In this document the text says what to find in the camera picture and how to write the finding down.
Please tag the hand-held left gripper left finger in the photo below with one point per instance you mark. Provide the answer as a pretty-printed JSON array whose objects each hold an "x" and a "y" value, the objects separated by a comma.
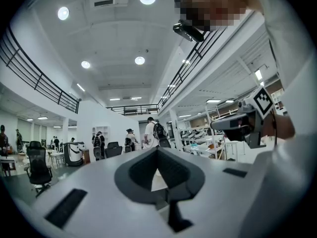
[{"x": 123, "y": 180}]

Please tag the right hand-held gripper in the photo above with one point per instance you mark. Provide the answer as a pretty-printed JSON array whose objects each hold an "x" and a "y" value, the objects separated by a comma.
[{"x": 262, "y": 103}]

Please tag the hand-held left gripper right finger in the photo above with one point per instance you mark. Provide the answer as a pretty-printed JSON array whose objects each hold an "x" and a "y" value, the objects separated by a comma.
[{"x": 193, "y": 182}]

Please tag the person's right forearm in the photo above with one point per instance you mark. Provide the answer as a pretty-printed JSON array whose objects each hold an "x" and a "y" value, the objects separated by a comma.
[{"x": 282, "y": 126}]

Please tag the grey office chair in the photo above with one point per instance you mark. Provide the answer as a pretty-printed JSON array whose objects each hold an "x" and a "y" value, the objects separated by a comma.
[
  {"x": 97, "y": 152},
  {"x": 128, "y": 145}
]

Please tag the black mesh office chair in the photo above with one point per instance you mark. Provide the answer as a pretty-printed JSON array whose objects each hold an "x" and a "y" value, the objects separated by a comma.
[{"x": 37, "y": 162}]

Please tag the ceiling strip lights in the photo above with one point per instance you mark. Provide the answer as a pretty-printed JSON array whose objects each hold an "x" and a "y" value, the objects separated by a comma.
[{"x": 213, "y": 101}]

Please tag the white workbench with items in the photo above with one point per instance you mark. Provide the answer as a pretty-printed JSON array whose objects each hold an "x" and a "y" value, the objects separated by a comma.
[{"x": 198, "y": 147}]

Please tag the cardboard box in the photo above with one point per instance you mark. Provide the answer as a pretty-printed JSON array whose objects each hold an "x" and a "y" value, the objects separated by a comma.
[{"x": 86, "y": 156}]

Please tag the white mobile robot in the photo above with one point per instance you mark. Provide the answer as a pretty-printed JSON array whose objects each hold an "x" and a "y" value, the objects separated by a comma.
[{"x": 73, "y": 155}]

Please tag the black mezzanine railing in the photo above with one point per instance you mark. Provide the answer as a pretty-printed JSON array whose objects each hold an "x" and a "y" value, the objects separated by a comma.
[
  {"x": 198, "y": 52},
  {"x": 128, "y": 111},
  {"x": 77, "y": 106}
]

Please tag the white table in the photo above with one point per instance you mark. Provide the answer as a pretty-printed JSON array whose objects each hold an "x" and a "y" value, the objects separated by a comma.
[
  {"x": 7, "y": 159},
  {"x": 57, "y": 154}
]

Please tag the person's beige t-shirt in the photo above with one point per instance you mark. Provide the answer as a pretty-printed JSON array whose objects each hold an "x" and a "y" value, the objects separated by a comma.
[{"x": 292, "y": 58}]

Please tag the person's head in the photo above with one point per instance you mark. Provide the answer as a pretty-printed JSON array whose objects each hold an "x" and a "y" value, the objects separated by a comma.
[{"x": 210, "y": 9}]

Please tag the white ceiling air conditioner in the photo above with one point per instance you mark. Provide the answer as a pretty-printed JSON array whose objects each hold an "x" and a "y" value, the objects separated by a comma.
[{"x": 104, "y": 2}]

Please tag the black head-worn camera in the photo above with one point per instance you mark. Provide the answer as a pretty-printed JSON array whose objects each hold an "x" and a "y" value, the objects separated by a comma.
[{"x": 188, "y": 31}]

